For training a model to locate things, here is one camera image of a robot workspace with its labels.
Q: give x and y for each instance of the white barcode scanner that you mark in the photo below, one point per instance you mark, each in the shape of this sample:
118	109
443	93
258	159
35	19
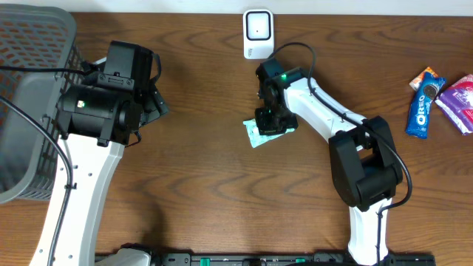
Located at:
258	34

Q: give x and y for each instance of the orange Kleenex tissue pack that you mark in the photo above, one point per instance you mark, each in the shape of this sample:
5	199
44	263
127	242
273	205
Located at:
416	82

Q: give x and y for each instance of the blue snack wrapper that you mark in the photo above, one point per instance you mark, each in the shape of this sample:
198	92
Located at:
418	118

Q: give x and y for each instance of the mint green wipes pack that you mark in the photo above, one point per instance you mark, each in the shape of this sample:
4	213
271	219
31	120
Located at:
256	139

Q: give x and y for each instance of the grey plastic mesh basket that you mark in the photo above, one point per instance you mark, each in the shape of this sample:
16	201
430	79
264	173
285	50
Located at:
38	44

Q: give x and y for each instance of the purple Carefree pad pack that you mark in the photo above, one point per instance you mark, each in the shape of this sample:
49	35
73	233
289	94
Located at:
456	103

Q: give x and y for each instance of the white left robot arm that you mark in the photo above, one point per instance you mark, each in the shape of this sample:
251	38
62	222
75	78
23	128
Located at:
96	119

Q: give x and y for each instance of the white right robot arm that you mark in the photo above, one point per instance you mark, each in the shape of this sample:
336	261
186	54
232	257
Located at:
364	169

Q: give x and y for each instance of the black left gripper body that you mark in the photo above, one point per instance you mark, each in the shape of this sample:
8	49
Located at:
158	104

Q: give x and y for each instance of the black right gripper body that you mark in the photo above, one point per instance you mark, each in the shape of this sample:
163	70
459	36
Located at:
273	124

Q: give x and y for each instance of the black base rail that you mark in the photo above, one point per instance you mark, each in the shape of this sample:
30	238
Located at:
129	257

